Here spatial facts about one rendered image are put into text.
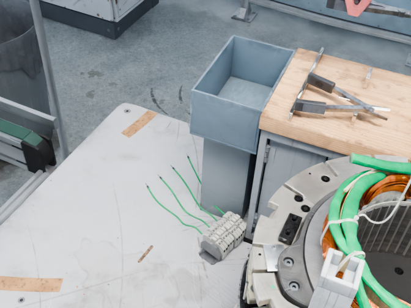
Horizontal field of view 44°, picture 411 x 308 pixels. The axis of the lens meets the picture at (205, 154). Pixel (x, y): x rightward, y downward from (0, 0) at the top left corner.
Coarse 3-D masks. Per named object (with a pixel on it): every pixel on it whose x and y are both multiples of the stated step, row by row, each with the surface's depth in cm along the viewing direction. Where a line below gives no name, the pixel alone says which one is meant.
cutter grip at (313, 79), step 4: (308, 76) 72; (312, 76) 72; (316, 76) 71; (320, 76) 72; (308, 80) 72; (312, 80) 72; (316, 80) 72; (320, 80) 71; (324, 80) 71; (328, 80) 71; (312, 84) 72; (316, 84) 72; (320, 84) 71; (324, 84) 71; (328, 84) 71; (332, 84) 70; (320, 88) 72; (324, 88) 71; (328, 88) 71; (332, 88) 71; (328, 92) 71; (332, 92) 71
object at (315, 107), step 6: (300, 102) 67; (306, 102) 67; (312, 102) 67; (318, 102) 67; (324, 102) 67; (294, 108) 68; (300, 108) 68; (306, 108) 68; (312, 108) 68; (318, 108) 67; (324, 108) 67
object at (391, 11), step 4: (368, 8) 67; (372, 8) 67; (376, 8) 67; (380, 8) 67; (384, 8) 67; (388, 8) 67; (392, 8) 67; (372, 12) 67; (376, 12) 67; (380, 12) 67; (384, 12) 67; (388, 12) 66; (392, 12) 66; (396, 12) 66
